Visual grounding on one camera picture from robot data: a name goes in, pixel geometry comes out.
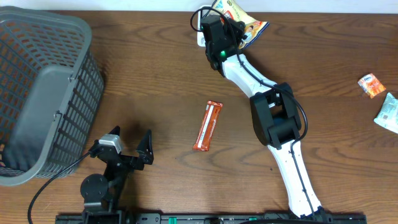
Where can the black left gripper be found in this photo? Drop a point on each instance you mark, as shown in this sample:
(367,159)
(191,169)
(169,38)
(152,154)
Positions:
(137,165)

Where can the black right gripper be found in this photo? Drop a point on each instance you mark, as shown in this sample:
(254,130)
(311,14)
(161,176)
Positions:
(238,29)

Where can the yellow snack bag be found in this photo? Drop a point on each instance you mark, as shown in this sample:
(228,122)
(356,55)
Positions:
(253,28)

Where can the orange brown snack bar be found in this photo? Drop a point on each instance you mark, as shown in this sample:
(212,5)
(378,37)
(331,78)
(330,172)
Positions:
(208,125)

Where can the small orange packet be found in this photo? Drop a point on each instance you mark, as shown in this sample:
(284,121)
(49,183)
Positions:
(371,85)

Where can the white tissue pack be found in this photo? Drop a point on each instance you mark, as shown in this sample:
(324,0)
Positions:
(387,117)

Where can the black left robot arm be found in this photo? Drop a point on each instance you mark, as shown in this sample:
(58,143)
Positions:
(101,192)

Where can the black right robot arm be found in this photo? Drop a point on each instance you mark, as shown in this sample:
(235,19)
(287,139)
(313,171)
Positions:
(278,119)

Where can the white barcode scanner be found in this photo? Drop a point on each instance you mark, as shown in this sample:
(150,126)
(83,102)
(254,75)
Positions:
(202,12)

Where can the grey plastic shopping basket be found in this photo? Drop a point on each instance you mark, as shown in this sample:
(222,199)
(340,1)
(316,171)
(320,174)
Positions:
(51,89)

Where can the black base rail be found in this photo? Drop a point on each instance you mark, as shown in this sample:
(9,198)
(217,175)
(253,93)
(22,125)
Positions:
(156,218)

